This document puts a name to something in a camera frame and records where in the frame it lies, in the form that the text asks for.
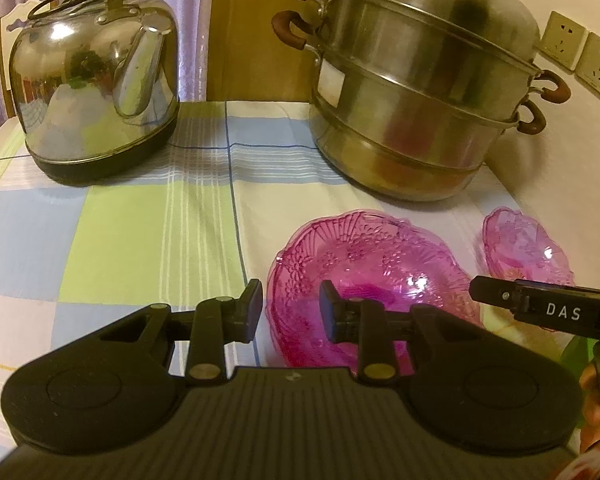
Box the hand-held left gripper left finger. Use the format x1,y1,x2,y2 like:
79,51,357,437
97,278,264,387

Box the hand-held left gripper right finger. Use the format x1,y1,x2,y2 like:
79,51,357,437
319,280,481,382

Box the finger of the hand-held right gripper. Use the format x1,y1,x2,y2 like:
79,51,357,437
469,275,531,323

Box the green bowl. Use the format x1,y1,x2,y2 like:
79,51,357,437
560,335,598,377

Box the pink transparent patterned bowl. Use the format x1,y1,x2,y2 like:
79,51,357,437
481,206,577,333
266,210,483,376

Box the person's right hand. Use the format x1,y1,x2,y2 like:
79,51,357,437
579,364,600,456

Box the checked tablecloth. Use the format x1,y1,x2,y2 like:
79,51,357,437
0,100,581,461

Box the stainless steel steamer pot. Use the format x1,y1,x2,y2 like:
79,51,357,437
271,0,572,202

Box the wooden door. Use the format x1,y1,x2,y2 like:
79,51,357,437
207,0,361,103

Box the stainless steel kettle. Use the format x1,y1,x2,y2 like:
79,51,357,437
9,0,180,183

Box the white wooden chair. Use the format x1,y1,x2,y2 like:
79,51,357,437
0,1,43,168

